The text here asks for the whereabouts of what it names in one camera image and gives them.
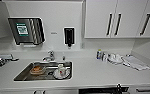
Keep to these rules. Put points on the stainless steel dishwasher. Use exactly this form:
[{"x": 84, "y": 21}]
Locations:
[{"x": 97, "y": 90}]

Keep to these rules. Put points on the white drawer stack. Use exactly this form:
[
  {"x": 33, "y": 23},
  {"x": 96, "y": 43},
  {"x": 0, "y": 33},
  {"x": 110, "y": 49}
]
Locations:
[{"x": 146, "y": 90}]

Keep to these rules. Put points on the white folded towel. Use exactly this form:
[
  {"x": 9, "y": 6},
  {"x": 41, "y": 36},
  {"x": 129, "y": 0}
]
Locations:
[{"x": 136, "y": 63}]

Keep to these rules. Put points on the small blue-label bottle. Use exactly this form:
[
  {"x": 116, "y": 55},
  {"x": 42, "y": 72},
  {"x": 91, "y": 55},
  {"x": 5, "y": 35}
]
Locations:
[{"x": 99, "y": 55}]

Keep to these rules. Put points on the white plate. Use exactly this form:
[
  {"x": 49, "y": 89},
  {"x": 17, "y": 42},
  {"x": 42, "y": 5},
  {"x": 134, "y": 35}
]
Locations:
[{"x": 67, "y": 75}]

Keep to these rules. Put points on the white mug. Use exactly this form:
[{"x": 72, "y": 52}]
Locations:
[{"x": 61, "y": 70}]

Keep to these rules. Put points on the small chrome sink sprayer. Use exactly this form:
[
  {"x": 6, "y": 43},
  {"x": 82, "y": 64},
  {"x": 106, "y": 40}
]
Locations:
[{"x": 63, "y": 58}]

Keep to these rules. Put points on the black soap dispenser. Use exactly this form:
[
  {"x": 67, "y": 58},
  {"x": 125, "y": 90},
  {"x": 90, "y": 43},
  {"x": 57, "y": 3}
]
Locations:
[{"x": 69, "y": 36}]

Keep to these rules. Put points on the chrome faucet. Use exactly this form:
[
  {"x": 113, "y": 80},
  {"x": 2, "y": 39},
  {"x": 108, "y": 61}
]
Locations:
[{"x": 50, "y": 55}]

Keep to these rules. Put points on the white double-door sink cabinet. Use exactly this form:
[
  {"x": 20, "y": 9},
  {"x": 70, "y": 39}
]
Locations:
[{"x": 41, "y": 91}]

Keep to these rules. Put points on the orange bowl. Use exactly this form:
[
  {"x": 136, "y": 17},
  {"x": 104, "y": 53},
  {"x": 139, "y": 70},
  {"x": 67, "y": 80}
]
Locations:
[{"x": 37, "y": 69}]

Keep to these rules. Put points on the steel sink basin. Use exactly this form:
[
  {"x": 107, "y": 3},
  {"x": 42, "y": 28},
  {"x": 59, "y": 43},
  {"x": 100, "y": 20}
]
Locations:
[{"x": 21, "y": 76}]

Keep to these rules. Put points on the steel paper towel dispenser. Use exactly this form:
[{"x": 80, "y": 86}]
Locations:
[{"x": 26, "y": 31}]

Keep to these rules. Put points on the white wall power outlet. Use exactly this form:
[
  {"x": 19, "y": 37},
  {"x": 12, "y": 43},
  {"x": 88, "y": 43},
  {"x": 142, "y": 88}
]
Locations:
[{"x": 81, "y": 45}]

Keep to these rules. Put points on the white wall cabinet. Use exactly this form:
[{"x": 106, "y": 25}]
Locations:
[{"x": 121, "y": 18}]

